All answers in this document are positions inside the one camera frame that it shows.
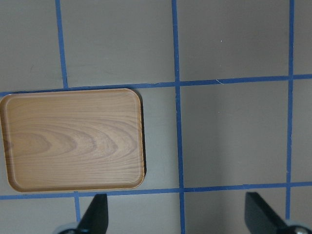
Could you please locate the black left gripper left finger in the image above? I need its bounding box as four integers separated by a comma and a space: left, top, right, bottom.
77, 194, 108, 234

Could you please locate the wooden serving tray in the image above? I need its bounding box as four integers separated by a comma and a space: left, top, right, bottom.
0, 89, 146, 193

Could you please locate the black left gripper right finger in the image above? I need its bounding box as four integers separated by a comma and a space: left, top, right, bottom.
244, 192, 289, 234

